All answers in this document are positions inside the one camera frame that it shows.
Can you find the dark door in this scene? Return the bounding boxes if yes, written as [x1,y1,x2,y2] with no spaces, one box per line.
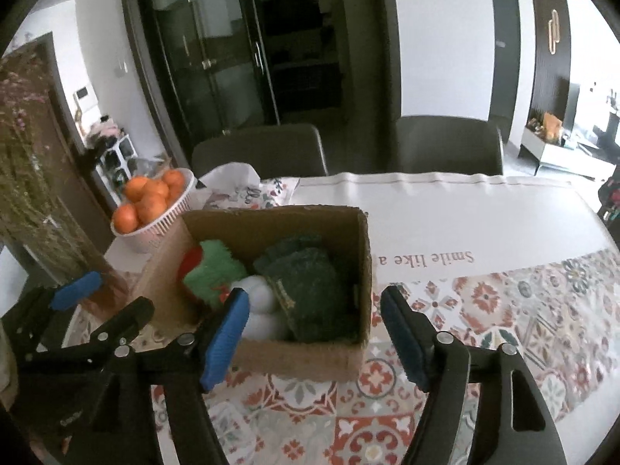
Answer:
[490,0,522,144]

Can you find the red strawberry plush toy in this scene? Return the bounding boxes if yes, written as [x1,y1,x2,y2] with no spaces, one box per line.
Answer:
[180,239,249,308]

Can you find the white fruit basket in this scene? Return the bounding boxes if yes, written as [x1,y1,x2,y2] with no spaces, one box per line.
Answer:
[110,168,198,254]

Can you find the glass vase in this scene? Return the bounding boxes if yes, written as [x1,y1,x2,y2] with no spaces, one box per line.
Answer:
[0,223,131,321]

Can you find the white television cabinet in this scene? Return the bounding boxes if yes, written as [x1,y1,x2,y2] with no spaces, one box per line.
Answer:
[518,123,618,183]

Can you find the white plush toy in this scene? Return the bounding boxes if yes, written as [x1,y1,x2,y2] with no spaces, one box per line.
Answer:
[227,275,288,341]

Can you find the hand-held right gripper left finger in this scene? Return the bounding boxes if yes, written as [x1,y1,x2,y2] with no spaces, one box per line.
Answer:
[104,287,251,465]

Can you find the white shelf unit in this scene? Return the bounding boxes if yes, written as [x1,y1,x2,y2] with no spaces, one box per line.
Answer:
[92,132,137,205]

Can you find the floral tissue pack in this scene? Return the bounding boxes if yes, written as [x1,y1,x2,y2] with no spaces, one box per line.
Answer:
[196,162,301,211]

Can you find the dark glass cabinet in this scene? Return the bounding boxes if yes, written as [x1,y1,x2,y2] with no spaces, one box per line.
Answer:
[119,0,403,166]

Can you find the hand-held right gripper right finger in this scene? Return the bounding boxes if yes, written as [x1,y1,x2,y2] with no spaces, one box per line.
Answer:
[380,285,567,465]

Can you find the gold wall ornament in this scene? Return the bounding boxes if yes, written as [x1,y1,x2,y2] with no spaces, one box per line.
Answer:
[547,10,562,54]

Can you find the patterned table runner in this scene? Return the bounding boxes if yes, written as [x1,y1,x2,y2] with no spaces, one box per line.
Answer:
[63,172,620,465]

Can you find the dark green knitted cloth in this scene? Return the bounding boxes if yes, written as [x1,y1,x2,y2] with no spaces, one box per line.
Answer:
[253,235,362,343]

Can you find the brown cardboard box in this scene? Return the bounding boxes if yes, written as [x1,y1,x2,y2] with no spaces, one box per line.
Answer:
[131,205,374,382]

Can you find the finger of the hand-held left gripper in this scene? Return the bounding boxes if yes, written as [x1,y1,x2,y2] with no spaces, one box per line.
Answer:
[82,296,156,350]
[10,271,103,344]

